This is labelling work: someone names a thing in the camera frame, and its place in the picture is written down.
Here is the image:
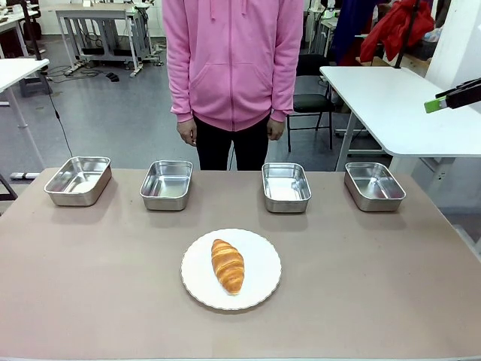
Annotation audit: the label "golden brown croissant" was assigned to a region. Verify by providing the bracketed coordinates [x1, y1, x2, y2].
[210, 238, 246, 296]

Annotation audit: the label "person's right forearm pink sleeve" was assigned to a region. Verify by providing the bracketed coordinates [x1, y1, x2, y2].
[166, 44, 195, 124]

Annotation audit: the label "person's left forearm pink sleeve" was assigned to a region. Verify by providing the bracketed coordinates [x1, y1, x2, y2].
[268, 44, 302, 123]

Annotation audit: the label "rectangular stainless steel container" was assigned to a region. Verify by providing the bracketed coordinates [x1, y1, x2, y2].
[44, 156, 113, 208]
[262, 162, 313, 214]
[139, 160, 194, 212]
[343, 162, 407, 213]

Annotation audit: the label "person's left hand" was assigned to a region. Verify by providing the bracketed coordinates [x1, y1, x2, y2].
[266, 119, 285, 142]

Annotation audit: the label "person's right hand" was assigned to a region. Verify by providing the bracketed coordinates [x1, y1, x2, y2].
[176, 116, 198, 147]

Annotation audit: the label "dark mesh basket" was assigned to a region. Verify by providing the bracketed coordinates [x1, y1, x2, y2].
[413, 38, 439, 61]

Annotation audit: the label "large white side table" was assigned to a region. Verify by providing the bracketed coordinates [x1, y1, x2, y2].
[319, 65, 481, 211]

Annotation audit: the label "black pole on table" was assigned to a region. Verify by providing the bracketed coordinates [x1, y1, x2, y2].
[394, 0, 421, 71]

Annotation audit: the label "red jacket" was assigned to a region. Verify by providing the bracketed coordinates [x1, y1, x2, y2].
[359, 0, 436, 65]

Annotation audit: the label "dark blue cloth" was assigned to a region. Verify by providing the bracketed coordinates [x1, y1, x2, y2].
[330, 0, 381, 67]

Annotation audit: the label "black folding chair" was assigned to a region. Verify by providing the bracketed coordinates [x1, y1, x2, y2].
[287, 54, 335, 153]

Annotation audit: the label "pink zip hoodie torso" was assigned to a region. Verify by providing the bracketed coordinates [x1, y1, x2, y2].
[162, 0, 304, 132]

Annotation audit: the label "black trousers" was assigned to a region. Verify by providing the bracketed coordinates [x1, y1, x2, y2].
[193, 114, 270, 172]

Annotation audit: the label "white scalloped plate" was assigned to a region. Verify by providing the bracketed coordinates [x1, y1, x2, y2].
[180, 228, 283, 311]

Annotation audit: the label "grey metal workbench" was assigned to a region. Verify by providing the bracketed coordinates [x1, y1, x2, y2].
[55, 3, 153, 79]

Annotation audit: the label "small white side table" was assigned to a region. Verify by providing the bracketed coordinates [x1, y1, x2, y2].
[0, 58, 50, 170]

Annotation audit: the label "black hanging cable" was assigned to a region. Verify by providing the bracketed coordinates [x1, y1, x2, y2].
[39, 71, 74, 158]

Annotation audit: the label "black camera stand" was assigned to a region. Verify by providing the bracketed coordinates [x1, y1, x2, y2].
[19, 0, 53, 97]

